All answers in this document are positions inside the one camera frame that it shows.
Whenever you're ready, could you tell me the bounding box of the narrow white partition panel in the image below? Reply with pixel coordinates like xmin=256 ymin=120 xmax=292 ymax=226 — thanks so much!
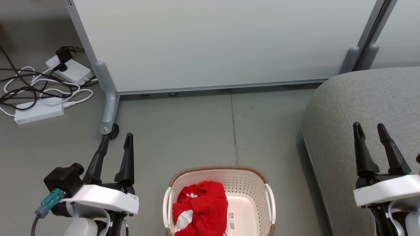
xmin=371 ymin=0 xmax=420 ymax=70

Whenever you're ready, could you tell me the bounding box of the white looped cable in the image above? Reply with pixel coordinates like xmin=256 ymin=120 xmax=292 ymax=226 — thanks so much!
xmin=0 ymin=67 xmax=94 ymax=117

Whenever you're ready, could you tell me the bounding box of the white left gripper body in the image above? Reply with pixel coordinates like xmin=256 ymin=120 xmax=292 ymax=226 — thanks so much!
xmin=62 ymin=182 xmax=140 ymax=216

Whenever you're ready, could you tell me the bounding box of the white barcode label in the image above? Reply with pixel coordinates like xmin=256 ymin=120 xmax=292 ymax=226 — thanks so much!
xmin=226 ymin=212 xmax=237 ymax=231

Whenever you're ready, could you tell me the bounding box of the white perforated laundry basket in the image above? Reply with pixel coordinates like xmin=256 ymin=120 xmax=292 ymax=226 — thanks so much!
xmin=163 ymin=166 xmax=276 ymax=236

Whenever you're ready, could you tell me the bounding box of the short grey partition foot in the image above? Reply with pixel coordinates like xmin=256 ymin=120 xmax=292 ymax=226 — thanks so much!
xmin=361 ymin=44 xmax=380 ymax=70
xmin=340 ymin=46 xmax=360 ymax=74

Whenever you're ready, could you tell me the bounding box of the red and white garment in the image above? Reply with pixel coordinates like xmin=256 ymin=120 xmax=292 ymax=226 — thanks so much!
xmin=173 ymin=181 xmax=229 ymax=236

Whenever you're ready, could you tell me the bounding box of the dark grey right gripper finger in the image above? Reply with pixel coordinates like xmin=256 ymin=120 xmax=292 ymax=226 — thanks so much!
xmin=377 ymin=123 xmax=412 ymax=176
xmin=353 ymin=122 xmax=380 ymax=179

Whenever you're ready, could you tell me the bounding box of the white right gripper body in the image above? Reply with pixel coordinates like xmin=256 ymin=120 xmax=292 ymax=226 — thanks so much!
xmin=353 ymin=173 xmax=420 ymax=207

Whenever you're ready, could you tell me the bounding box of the long grey partition foot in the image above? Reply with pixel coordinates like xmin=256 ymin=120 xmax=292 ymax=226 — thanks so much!
xmin=94 ymin=61 xmax=120 ymax=135

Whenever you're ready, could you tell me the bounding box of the black power adapter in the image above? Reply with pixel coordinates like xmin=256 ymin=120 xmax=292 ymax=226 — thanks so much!
xmin=55 ymin=46 xmax=73 ymax=64

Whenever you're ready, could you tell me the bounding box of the white flat adapter box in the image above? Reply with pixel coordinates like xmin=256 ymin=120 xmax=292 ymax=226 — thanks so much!
xmin=14 ymin=100 xmax=65 ymax=125

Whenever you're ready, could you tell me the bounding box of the grey fabric sofa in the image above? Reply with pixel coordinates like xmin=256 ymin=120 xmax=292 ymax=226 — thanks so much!
xmin=301 ymin=67 xmax=420 ymax=236

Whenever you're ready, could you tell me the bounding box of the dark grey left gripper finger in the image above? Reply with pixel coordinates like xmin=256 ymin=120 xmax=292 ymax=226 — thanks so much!
xmin=114 ymin=132 xmax=135 ymax=187
xmin=82 ymin=134 xmax=110 ymax=185

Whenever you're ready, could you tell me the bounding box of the white power strip with plugs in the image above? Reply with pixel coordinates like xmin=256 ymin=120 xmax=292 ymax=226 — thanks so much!
xmin=46 ymin=55 xmax=93 ymax=86

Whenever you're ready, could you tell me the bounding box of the left cable with teal plug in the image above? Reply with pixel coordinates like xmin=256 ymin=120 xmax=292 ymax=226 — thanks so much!
xmin=31 ymin=188 xmax=65 ymax=236

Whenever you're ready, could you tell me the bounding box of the wide white partition panel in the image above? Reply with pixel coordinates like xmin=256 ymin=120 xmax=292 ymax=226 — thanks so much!
xmin=66 ymin=0 xmax=386 ymax=95

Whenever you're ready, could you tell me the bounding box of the black cable bundle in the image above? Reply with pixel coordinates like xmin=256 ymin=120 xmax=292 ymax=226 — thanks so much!
xmin=0 ymin=44 xmax=99 ymax=112

